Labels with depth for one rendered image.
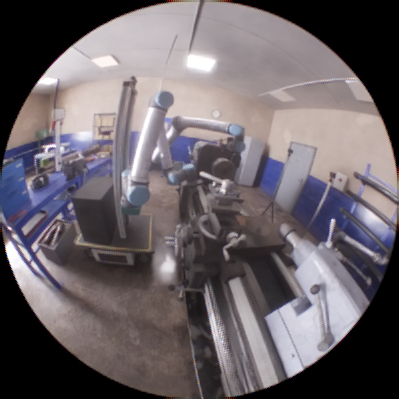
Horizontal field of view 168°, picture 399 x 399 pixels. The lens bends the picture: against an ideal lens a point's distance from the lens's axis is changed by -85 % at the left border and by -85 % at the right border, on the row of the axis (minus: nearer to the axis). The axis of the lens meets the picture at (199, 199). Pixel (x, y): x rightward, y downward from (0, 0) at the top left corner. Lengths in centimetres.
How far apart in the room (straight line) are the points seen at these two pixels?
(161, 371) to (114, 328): 54
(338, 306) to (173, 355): 120
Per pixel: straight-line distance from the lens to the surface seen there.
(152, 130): 82
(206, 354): 101
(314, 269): 55
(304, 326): 59
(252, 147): 502
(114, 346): 146
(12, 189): 150
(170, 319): 142
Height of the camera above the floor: 139
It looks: 26 degrees down
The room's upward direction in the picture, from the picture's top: 12 degrees clockwise
